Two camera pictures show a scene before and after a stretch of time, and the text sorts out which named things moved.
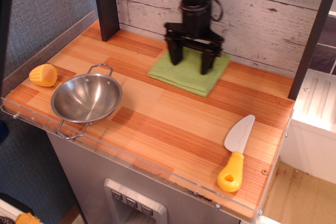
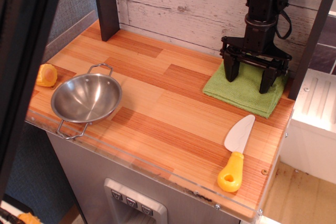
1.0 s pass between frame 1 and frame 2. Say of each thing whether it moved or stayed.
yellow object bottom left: stayed
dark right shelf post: stayed
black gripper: moved
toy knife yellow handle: stayed
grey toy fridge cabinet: stayed
